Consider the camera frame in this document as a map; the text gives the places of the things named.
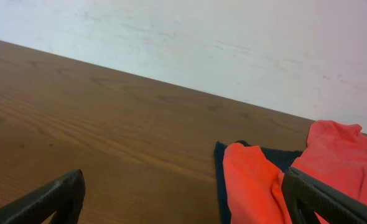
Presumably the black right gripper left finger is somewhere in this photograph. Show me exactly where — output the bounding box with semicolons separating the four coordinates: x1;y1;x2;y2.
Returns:
0;169;86;224

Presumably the navy blue garment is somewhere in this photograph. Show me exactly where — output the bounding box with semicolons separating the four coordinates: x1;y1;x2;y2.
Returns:
214;141;302;224

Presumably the orange t-shirt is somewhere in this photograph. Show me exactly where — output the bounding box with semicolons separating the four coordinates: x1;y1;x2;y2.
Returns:
223;121;367;223

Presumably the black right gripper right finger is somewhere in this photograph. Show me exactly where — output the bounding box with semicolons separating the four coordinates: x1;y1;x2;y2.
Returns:
282;167;367;224

